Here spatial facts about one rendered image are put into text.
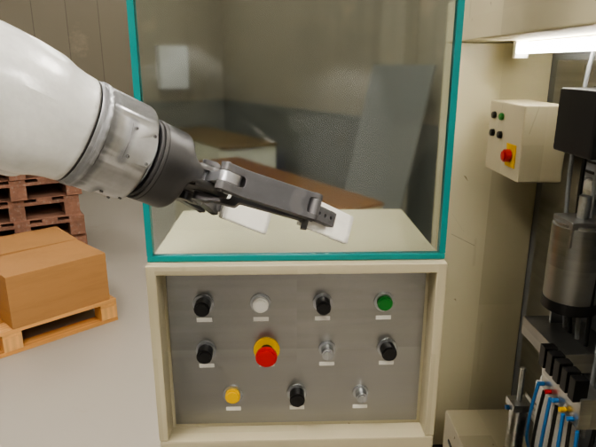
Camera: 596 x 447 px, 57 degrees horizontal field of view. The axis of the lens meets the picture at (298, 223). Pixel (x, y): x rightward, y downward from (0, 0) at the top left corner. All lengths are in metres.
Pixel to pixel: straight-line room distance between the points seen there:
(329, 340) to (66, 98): 0.80
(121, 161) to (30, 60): 0.10
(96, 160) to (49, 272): 3.12
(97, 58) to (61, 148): 7.67
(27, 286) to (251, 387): 2.52
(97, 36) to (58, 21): 0.49
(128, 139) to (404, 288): 0.74
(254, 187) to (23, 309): 3.15
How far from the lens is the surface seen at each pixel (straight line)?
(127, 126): 0.46
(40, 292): 3.59
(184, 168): 0.49
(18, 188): 4.58
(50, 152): 0.45
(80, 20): 8.09
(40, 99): 0.43
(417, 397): 1.22
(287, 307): 1.08
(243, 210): 0.65
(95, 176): 0.47
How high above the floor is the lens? 1.62
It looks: 16 degrees down
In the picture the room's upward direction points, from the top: straight up
